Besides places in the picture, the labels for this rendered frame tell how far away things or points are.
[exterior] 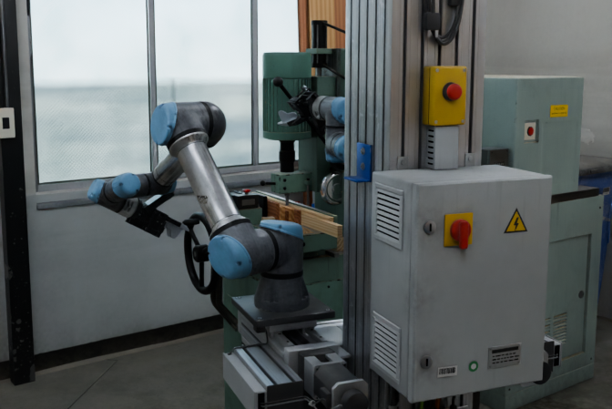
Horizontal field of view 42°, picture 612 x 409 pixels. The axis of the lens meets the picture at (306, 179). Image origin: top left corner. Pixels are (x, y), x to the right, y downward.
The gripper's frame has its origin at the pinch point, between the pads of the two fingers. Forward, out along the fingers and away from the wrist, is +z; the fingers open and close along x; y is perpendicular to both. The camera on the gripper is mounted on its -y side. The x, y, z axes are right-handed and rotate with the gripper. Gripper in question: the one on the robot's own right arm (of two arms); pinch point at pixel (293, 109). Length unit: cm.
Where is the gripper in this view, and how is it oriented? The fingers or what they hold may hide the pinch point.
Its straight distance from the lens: 262.1
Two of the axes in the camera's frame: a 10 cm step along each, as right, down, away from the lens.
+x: -6.5, 7.1, -2.7
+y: -5.7, -6.9, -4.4
